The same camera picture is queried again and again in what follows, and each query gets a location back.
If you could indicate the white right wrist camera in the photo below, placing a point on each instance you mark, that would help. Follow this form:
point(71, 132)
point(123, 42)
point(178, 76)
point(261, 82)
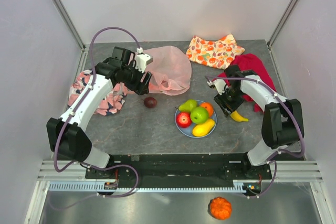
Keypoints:
point(218, 84)

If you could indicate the green fake pear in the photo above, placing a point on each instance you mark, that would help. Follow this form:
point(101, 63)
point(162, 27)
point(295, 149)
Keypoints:
point(188, 106)

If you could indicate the green fake apple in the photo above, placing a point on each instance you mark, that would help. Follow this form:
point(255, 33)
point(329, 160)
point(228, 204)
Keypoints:
point(199, 115)

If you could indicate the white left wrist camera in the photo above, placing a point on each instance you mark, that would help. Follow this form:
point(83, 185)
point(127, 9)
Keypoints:
point(142, 60)

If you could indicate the red fake apple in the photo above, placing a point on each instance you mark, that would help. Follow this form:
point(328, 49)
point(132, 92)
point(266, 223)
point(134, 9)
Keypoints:
point(183, 119)

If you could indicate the orange fake orange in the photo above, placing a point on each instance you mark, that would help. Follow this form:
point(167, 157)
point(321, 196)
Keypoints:
point(208, 107)

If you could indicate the blue plate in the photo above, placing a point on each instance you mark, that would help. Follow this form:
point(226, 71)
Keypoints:
point(188, 131)

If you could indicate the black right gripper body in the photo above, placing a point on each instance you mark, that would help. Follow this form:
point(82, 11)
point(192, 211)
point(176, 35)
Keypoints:
point(231, 97)

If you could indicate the yellow floral cloth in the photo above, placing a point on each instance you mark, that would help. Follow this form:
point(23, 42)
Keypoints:
point(216, 54)

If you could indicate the pink navy patterned cloth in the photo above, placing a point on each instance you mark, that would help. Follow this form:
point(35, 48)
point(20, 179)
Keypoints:
point(109, 105)

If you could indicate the yellow fake banana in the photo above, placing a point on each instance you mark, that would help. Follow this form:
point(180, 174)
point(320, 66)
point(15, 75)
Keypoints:
point(237, 117)

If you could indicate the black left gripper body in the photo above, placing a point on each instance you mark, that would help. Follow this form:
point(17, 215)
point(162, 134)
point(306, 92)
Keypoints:
point(132, 78)

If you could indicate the orange fake pumpkin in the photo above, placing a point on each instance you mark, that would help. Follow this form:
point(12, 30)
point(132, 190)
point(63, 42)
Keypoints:
point(220, 208)

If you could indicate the left aluminium frame post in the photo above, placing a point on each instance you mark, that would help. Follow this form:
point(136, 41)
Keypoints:
point(69, 23)

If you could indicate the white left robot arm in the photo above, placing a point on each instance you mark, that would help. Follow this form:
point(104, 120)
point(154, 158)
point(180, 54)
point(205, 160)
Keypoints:
point(67, 135)

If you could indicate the dark purple fake fruit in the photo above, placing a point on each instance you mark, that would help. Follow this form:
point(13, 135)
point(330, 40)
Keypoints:
point(150, 102)

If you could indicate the yellow fake mango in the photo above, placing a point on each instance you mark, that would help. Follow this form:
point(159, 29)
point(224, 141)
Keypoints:
point(203, 129)

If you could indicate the white slotted cable duct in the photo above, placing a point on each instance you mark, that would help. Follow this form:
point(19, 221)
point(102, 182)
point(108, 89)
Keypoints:
point(105, 187)

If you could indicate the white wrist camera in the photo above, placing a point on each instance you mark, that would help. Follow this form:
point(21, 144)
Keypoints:
point(218, 84)
point(142, 60)

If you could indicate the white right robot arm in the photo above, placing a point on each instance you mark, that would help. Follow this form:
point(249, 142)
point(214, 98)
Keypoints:
point(282, 123)

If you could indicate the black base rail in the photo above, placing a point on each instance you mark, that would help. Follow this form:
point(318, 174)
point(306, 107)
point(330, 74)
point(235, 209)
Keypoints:
point(222, 166)

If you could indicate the aluminium frame post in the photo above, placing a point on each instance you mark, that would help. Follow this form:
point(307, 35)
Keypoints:
point(283, 20)
point(69, 23)

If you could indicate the right aluminium frame post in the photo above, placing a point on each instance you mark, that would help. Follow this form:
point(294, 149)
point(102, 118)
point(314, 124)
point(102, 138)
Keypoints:
point(283, 20)

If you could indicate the pink translucent plastic bag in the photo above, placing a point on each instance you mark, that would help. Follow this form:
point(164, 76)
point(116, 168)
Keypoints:
point(171, 71)

